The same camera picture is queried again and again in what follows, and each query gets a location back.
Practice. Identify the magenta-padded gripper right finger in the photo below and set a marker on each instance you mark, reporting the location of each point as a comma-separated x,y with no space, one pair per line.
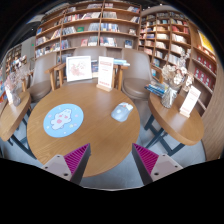
163,165

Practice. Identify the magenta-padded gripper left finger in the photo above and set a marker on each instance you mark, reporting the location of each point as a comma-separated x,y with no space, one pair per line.
60,165

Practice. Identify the grey computer mouse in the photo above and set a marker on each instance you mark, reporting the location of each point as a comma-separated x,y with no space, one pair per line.
120,112

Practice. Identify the round wooden side table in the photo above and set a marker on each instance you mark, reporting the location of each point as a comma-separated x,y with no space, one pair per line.
173,125
11,115

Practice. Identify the small white table sign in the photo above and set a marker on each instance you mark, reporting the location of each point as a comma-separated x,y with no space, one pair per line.
189,101
9,96

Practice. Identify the glass vase with dried flowers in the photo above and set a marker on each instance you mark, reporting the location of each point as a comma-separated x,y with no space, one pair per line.
16,95
170,90

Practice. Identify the brown padded wooden armchair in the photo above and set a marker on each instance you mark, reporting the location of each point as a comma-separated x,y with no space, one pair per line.
41,75
90,51
136,76

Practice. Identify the white framed floral picture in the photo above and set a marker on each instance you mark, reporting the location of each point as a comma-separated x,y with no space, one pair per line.
78,68

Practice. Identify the dark cover book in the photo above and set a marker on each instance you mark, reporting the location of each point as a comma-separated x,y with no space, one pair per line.
94,68

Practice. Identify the white sign on wooden base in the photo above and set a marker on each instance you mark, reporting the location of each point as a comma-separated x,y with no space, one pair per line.
105,71

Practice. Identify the stack of light blue books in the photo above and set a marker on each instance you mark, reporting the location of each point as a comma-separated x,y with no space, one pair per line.
121,62

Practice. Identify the distant small book shelf unit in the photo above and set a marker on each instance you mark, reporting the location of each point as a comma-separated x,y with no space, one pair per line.
15,58

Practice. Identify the curved wooden book shelf unit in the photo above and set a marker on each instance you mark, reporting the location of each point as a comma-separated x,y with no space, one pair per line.
173,36

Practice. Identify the wide wooden book shelf unit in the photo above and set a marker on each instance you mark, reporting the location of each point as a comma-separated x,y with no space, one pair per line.
90,26

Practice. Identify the white hanging ceiling sign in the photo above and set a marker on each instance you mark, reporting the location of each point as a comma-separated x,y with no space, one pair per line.
36,19

